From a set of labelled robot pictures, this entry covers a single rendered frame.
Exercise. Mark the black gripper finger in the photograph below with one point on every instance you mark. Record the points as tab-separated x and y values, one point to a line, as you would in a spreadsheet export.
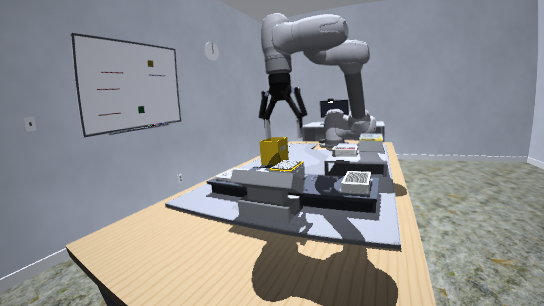
294	108
267	112

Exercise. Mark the yellow open-top bin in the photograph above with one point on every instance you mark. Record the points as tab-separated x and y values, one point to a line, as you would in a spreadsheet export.
274	150

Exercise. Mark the yellow-framed tip rack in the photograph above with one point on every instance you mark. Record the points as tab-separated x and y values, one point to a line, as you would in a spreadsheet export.
287	166

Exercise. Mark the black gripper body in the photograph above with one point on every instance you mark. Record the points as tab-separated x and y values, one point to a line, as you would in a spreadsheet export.
280	81

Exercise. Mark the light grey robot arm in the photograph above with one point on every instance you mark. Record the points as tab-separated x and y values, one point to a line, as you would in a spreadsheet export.
280	39

